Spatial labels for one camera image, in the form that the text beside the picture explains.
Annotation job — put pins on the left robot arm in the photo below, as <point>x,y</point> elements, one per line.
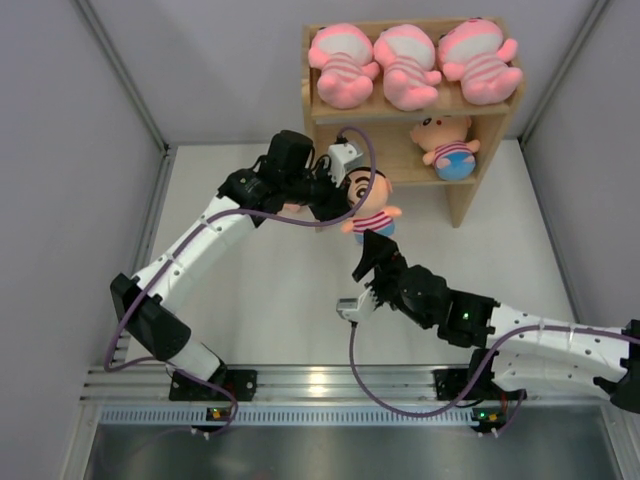
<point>289,173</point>

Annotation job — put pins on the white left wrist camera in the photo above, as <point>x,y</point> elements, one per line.
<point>344,158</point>

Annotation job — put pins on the boy doll front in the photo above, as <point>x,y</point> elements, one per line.
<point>446,146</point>

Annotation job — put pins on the aluminium left frame post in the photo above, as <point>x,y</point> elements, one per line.
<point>98,32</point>

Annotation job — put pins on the pink plush with heart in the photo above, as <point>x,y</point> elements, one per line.
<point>344,56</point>

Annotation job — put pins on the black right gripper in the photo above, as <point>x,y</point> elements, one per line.
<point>377,249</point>

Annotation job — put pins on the boy doll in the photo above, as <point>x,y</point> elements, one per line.
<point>376,213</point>
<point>446,146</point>

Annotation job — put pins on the aluminium front rail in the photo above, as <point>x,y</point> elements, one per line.
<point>266,383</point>

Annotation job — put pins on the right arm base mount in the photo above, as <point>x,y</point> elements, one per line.
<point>450,382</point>

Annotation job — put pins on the wooden two-tier shelf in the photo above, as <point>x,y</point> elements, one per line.
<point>389,130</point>

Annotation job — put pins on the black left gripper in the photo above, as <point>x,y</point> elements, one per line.
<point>335,202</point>

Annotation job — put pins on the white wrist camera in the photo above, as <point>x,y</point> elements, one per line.
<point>354,307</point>
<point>344,158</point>

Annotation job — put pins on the aluminium right frame post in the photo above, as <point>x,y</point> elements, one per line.
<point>594,15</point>

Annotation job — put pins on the pink plush face down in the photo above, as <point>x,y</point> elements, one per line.
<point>407,57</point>

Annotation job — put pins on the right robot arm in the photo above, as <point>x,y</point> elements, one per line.
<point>514,350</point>

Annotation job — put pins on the aluminium frame post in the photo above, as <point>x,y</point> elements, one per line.
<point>98,32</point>
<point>594,15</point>

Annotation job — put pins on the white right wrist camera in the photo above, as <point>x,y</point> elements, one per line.
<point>354,307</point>

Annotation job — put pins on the grey slotted cable duct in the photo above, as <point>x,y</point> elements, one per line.
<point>277,416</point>

